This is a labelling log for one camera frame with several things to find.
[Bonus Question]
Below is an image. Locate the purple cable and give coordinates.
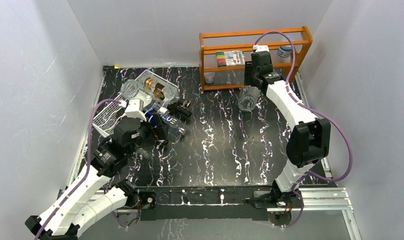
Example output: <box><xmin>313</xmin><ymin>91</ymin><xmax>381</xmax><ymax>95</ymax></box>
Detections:
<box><xmin>33</xmin><ymin>98</ymin><xmax>127</xmax><ymax>240</ymax></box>
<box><xmin>253</xmin><ymin>30</ymin><xmax>354</xmax><ymax>229</ymax></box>

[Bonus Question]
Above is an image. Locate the orange wooden shelf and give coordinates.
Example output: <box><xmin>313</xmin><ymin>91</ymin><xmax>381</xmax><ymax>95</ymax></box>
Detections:
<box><xmin>199</xmin><ymin>26</ymin><xmax>313</xmax><ymax>92</ymax></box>

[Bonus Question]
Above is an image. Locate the white wire wine rack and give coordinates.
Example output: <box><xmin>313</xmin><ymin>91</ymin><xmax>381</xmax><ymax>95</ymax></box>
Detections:
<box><xmin>90</xmin><ymin>68</ymin><xmax>181</xmax><ymax>138</ymax></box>

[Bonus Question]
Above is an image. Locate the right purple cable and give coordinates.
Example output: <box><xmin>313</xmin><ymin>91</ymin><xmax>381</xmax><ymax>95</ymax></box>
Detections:
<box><xmin>253</xmin><ymin>30</ymin><xmax>354</xmax><ymax>229</ymax></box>

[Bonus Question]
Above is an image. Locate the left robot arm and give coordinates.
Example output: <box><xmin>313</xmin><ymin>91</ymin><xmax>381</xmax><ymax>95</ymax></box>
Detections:
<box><xmin>25</xmin><ymin>113</ymin><xmax>169</xmax><ymax>240</ymax></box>

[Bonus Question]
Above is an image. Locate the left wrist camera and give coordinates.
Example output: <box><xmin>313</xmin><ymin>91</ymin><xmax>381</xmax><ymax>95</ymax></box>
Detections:
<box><xmin>119</xmin><ymin>98</ymin><xmax>146</xmax><ymax>122</ymax></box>

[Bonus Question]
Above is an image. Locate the dark wine bottle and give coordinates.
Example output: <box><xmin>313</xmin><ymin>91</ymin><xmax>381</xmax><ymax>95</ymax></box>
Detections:
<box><xmin>167</xmin><ymin>98</ymin><xmax>192</xmax><ymax>118</ymax></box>

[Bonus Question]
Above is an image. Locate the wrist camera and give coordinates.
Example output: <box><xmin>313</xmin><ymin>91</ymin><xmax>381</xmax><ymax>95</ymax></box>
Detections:
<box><xmin>119</xmin><ymin>98</ymin><xmax>146</xmax><ymax>122</ymax></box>
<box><xmin>252</xmin><ymin>44</ymin><xmax>270</xmax><ymax>53</ymax></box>

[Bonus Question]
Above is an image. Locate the clear glass bottle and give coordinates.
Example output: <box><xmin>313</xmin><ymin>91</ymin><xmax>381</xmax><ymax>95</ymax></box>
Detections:
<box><xmin>135</xmin><ymin>147</ymin><xmax>151</xmax><ymax>159</ymax></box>

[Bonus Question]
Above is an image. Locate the small glass jar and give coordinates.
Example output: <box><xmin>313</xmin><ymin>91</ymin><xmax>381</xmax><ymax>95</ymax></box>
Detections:
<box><xmin>204</xmin><ymin>72</ymin><xmax>215</xmax><ymax>86</ymax></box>

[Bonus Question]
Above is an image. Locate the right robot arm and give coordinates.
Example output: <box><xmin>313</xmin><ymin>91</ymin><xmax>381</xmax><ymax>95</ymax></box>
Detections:
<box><xmin>244</xmin><ymin>50</ymin><xmax>331</xmax><ymax>208</ymax></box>

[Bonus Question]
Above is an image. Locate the marker pen set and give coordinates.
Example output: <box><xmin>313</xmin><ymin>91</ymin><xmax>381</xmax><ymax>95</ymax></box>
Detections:
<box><xmin>215</xmin><ymin>50</ymin><xmax>246</xmax><ymax>67</ymax></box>

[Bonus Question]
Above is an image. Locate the blue square bottle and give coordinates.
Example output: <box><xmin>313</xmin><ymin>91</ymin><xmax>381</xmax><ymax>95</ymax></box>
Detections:
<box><xmin>145</xmin><ymin>110</ymin><xmax>186</xmax><ymax>140</ymax></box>

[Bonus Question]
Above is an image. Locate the clear round white-capped bottle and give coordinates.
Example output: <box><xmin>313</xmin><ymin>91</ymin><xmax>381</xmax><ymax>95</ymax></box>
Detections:
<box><xmin>120</xmin><ymin>79</ymin><xmax>170</xmax><ymax>115</ymax></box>

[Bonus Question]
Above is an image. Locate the grey bottle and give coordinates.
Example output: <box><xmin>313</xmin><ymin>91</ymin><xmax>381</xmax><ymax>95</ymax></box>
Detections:
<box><xmin>136</xmin><ymin>69</ymin><xmax>180</xmax><ymax>105</ymax></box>

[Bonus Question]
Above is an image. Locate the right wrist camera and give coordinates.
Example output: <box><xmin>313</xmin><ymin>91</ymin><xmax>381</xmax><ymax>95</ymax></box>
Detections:
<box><xmin>252</xmin><ymin>44</ymin><xmax>270</xmax><ymax>53</ymax></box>

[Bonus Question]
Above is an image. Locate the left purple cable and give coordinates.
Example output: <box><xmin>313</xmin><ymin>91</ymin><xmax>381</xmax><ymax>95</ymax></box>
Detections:
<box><xmin>33</xmin><ymin>98</ymin><xmax>127</xmax><ymax>240</ymax></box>

